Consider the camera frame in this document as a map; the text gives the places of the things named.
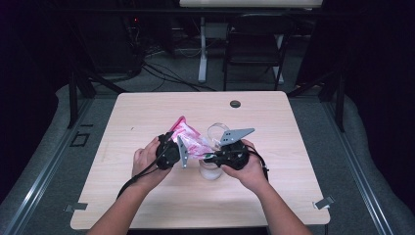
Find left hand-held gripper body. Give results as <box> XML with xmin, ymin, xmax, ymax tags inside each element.
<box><xmin>156</xmin><ymin>131</ymin><xmax>190</xmax><ymax>170</ymax></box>

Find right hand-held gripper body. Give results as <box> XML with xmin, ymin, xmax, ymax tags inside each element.
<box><xmin>215</xmin><ymin>127</ymin><xmax>255</xmax><ymax>171</ymax></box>

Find clear jar with hinged lid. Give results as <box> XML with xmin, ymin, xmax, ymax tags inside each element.
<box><xmin>199</xmin><ymin>121</ymin><xmax>231</xmax><ymax>181</ymax></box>

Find pink and white plastic bag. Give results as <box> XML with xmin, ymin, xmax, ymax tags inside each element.
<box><xmin>169</xmin><ymin>116</ymin><xmax>214</xmax><ymax>161</ymax></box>

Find person's right hand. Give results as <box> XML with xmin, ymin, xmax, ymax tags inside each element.
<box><xmin>221</xmin><ymin>139</ymin><xmax>270</xmax><ymax>194</ymax></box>

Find person's left hand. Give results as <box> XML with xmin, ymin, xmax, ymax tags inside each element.
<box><xmin>131</xmin><ymin>136</ymin><xmax>174</xmax><ymax>192</ymax></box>

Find white desk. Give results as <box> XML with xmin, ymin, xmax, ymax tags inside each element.
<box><xmin>179</xmin><ymin>0</ymin><xmax>324</xmax><ymax>85</ymax></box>

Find grey tape strip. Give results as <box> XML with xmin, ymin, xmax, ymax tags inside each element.
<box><xmin>312</xmin><ymin>195</ymin><xmax>336</xmax><ymax>210</ymax></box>
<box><xmin>64</xmin><ymin>202</ymin><xmax>89</xmax><ymax>213</ymax></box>

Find black metal stand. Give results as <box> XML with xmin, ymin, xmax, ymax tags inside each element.
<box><xmin>287</xmin><ymin>71</ymin><xmax>346</xmax><ymax>133</ymax></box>
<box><xmin>67</xmin><ymin>68</ymin><xmax>128</xmax><ymax>129</ymax></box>

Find black equipment cabinet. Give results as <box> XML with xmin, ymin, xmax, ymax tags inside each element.
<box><xmin>76</xmin><ymin>14</ymin><xmax>143</xmax><ymax>74</ymax></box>

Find black folding chair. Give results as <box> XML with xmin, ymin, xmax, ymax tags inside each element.
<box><xmin>223</xmin><ymin>13</ymin><xmax>297</xmax><ymax>92</ymax></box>

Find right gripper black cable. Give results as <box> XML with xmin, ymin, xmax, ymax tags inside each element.
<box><xmin>248</xmin><ymin>145</ymin><xmax>270</xmax><ymax>182</ymax></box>

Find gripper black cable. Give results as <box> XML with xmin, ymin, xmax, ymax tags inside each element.
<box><xmin>248</xmin><ymin>145</ymin><xmax>270</xmax><ymax>182</ymax></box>
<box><xmin>116</xmin><ymin>160</ymin><xmax>164</xmax><ymax>200</ymax></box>

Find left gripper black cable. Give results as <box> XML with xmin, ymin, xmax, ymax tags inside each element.
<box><xmin>116</xmin><ymin>160</ymin><xmax>164</xmax><ymax>200</ymax></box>

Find black floor cables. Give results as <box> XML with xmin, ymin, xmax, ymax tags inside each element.
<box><xmin>141</xmin><ymin>62</ymin><xmax>216</xmax><ymax>92</ymax></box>

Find metal floor rail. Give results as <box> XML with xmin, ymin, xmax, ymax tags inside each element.
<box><xmin>0</xmin><ymin>97</ymin><xmax>94</xmax><ymax>235</ymax></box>
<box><xmin>321</xmin><ymin>97</ymin><xmax>395</xmax><ymax>235</ymax></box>

